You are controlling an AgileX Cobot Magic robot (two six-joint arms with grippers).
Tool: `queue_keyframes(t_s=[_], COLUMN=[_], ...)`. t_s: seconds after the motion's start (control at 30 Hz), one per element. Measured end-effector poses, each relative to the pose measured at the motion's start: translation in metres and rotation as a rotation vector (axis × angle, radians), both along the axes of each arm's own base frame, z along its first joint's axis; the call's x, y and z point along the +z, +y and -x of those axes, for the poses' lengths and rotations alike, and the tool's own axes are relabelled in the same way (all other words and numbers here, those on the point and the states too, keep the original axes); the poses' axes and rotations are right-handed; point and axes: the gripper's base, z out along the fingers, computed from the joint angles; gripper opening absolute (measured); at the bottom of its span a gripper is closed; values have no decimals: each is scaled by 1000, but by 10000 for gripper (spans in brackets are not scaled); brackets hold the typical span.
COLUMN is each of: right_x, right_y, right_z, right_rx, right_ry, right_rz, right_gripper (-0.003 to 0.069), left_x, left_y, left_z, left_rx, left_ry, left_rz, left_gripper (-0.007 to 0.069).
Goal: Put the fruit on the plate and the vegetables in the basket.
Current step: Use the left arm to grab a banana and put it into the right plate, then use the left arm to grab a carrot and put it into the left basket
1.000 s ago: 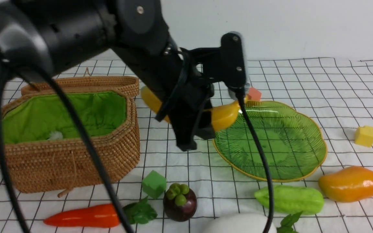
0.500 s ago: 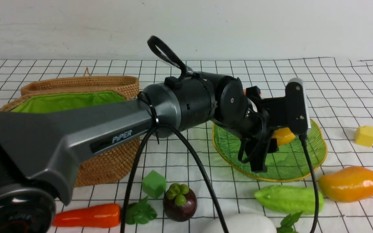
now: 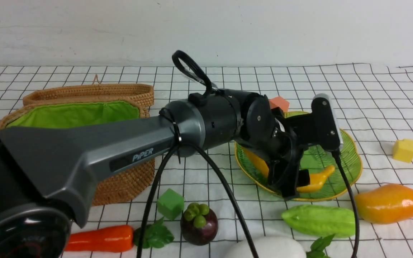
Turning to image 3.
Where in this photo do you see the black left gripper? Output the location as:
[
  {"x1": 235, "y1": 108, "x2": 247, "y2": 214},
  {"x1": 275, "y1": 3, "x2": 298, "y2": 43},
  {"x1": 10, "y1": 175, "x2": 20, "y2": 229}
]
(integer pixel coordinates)
[{"x1": 241, "y1": 94, "x2": 318, "y2": 200}]

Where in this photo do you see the yellow toy banana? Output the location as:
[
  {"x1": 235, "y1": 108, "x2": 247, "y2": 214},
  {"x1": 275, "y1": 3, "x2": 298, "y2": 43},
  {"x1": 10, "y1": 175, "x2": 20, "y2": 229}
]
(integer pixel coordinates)
[{"x1": 236, "y1": 145, "x2": 336, "y2": 194}]

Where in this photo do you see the white toy radish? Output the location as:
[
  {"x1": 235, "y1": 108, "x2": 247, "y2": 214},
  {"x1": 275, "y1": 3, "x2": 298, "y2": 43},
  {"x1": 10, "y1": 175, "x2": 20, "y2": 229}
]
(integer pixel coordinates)
[{"x1": 223, "y1": 234, "x2": 334, "y2": 258}]

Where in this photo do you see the orange yellow toy mango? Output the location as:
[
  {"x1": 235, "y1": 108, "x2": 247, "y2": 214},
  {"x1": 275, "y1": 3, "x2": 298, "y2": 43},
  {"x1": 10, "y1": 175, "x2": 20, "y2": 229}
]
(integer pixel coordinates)
[{"x1": 355, "y1": 183, "x2": 413, "y2": 224}]

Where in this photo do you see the purple toy mangosteen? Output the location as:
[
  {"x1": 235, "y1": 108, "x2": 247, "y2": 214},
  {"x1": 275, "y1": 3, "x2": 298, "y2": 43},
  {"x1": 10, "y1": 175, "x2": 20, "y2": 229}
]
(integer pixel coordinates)
[{"x1": 180, "y1": 202, "x2": 218, "y2": 245}]

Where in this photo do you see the orange toy carrot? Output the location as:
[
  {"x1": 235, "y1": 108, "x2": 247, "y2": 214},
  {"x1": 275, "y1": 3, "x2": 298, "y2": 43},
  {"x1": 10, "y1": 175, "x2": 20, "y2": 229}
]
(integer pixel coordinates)
[{"x1": 64, "y1": 218, "x2": 174, "y2": 253}]

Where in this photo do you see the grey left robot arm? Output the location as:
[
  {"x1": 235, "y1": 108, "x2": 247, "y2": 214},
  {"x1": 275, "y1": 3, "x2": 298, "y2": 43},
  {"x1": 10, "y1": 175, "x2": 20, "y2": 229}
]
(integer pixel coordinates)
[{"x1": 0, "y1": 89, "x2": 321, "y2": 258}]

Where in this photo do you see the green glass leaf plate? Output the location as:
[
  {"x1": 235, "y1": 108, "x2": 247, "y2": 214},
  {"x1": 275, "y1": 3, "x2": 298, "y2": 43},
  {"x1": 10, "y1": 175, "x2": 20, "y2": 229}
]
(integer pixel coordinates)
[{"x1": 234, "y1": 130, "x2": 363, "y2": 201}]

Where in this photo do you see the orange foam cube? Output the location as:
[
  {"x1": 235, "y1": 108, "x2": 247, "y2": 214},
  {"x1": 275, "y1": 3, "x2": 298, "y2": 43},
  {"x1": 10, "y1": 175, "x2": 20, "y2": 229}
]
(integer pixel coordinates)
[{"x1": 269, "y1": 96, "x2": 290, "y2": 113}]

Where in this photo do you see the yellow foam cube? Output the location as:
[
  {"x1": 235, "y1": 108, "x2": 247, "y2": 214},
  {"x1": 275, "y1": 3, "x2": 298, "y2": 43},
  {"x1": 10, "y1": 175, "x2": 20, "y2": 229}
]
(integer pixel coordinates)
[{"x1": 392, "y1": 139, "x2": 413, "y2": 163}]

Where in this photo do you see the green foam cube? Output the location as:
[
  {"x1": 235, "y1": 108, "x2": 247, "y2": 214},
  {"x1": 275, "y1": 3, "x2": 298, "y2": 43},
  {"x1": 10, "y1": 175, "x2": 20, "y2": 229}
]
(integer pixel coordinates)
[{"x1": 156, "y1": 189, "x2": 185, "y2": 221}]

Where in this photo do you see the woven rattan basket lid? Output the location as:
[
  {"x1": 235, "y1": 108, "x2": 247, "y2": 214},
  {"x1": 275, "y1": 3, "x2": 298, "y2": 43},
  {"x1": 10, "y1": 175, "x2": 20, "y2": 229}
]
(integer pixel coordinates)
[{"x1": 23, "y1": 75, "x2": 155, "y2": 108}]

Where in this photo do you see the woven rattan basket green lining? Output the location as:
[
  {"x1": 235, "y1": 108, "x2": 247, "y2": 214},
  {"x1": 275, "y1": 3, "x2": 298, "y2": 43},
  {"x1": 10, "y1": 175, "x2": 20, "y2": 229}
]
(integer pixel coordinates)
[{"x1": 0, "y1": 95, "x2": 155, "y2": 206}]

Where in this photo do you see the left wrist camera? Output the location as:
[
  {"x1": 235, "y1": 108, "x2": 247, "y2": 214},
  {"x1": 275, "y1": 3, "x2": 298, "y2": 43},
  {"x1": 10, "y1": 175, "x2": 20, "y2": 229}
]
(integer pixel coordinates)
[{"x1": 311, "y1": 93, "x2": 343, "y2": 152}]

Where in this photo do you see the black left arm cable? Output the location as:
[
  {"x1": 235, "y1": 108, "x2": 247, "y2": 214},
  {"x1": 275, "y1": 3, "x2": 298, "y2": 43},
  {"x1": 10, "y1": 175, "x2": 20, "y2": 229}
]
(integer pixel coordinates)
[{"x1": 136, "y1": 50, "x2": 360, "y2": 258}]

